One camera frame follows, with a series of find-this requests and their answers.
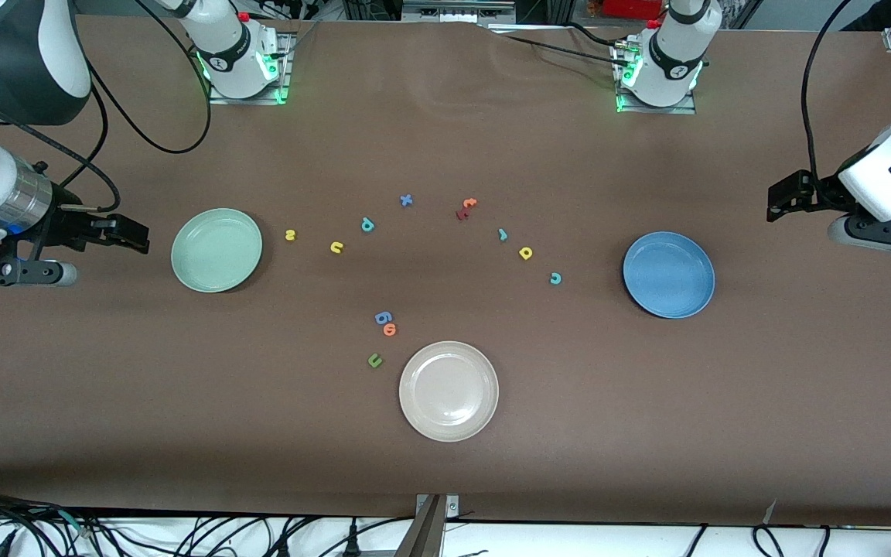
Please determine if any green plate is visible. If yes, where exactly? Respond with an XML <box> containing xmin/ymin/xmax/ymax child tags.
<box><xmin>171</xmin><ymin>207</ymin><xmax>264</xmax><ymax>294</ymax></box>

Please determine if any blue plate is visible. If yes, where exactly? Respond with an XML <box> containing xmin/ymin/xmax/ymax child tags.
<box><xmin>623</xmin><ymin>231</ymin><xmax>716</xmax><ymax>320</ymax></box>

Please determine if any red box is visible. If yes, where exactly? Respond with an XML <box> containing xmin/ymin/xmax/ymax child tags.
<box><xmin>603</xmin><ymin>0</ymin><xmax>667</xmax><ymax>19</ymax></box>

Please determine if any brown table cover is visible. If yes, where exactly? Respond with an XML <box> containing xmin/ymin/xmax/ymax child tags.
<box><xmin>0</xmin><ymin>14</ymin><xmax>891</xmax><ymax>528</ymax></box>

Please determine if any beige plate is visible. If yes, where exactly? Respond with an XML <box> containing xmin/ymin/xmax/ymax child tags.
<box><xmin>398</xmin><ymin>341</ymin><xmax>500</xmax><ymax>443</ymax></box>

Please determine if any grey equipment box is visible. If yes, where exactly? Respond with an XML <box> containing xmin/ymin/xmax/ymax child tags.
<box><xmin>401</xmin><ymin>0</ymin><xmax>516</xmax><ymax>24</ymax></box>

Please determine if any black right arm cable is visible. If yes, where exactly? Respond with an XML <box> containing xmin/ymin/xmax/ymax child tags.
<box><xmin>0</xmin><ymin>0</ymin><xmax>214</xmax><ymax>214</ymax></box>

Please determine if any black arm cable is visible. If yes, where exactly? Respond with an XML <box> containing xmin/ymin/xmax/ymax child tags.
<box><xmin>799</xmin><ymin>0</ymin><xmax>856</xmax><ymax>194</ymax></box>
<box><xmin>0</xmin><ymin>0</ymin><xmax>214</xmax><ymax>214</ymax></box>

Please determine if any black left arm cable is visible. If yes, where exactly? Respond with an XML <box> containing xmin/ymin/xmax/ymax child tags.
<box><xmin>799</xmin><ymin>0</ymin><xmax>856</xmax><ymax>194</ymax></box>

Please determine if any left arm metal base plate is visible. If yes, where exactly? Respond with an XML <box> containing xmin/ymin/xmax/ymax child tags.
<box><xmin>612</xmin><ymin>43</ymin><xmax>698</xmax><ymax>115</ymax></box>

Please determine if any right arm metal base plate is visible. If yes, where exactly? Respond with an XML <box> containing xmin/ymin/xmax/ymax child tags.
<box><xmin>208</xmin><ymin>32</ymin><xmax>293</xmax><ymax>105</ymax></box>

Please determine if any thick black cable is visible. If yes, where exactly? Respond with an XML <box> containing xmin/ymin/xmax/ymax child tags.
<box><xmin>0</xmin><ymin>487</ymin><xmax>94</xmax><ymax>542</ymax></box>

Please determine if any looped black cable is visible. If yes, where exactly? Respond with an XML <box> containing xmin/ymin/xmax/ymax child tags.
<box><xmin>751</xmin><ymin>525</ymin><xmax>788</xmax><ymax>557</ymax></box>

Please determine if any aluminium frame bracket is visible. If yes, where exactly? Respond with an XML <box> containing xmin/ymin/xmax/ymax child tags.
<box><xmin>395</xmin><ymin>494</ymin><xmax>459</xmax><ymax>557</ymax></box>

